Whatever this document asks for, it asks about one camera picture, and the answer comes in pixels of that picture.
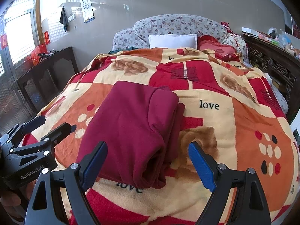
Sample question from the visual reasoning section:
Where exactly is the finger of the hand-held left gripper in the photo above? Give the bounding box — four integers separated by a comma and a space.
12, 123, 72, 163
0, 115, 46, 147

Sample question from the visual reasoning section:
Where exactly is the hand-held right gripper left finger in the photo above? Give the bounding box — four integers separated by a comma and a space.
26, 141, 108, 225

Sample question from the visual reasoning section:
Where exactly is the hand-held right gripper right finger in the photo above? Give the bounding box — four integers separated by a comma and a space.
188, 141, 272, 225

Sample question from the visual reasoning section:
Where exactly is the maroon fleece sweater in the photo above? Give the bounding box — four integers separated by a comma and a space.
75, 81, 185, 190

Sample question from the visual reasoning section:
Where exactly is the person's left hand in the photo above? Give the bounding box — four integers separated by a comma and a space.
0, 189, 27, 223

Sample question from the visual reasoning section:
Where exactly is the dark wooden side table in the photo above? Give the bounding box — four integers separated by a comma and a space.
15, 46, 79, 113

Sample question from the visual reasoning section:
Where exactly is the red orange printed blanket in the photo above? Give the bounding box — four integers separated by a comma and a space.
30, 47, 298, 225

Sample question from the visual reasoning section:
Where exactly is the red box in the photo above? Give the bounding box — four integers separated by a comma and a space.
30, 44, 48, 65

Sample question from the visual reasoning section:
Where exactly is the dark green cloth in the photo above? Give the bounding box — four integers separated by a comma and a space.
109, 46, 141, 53

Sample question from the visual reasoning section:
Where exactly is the dark hanging towel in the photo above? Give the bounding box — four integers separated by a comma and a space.
59, 7, 70, 32

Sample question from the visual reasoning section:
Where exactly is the small floral pillow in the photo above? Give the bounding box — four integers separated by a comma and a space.
112, 28, 150, 50

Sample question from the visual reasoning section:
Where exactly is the red heart cushion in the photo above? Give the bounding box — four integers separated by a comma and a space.
197, 35, 242, 60

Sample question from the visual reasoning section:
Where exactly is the white pillow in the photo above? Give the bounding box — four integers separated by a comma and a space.
148, 34, 198, 50

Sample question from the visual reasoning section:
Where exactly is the large floral quilt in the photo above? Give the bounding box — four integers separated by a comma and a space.
133, 14, 249, 61

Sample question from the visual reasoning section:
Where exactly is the white flat box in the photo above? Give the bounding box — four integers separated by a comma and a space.
241, 27, 265, 35

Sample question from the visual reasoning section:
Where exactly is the clutter of plastic bags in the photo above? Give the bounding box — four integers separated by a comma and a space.
258, 27, 300, 57

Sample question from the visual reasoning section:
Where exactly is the window with wooden frame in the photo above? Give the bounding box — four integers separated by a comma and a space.
0, 0, 41, 75

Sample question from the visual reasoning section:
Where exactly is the dark carved wooden bed frame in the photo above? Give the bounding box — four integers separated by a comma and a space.
242, 33, 300, 122

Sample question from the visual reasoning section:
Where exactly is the eye chart wall poster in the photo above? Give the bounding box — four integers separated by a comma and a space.
80, 0, 95, 24

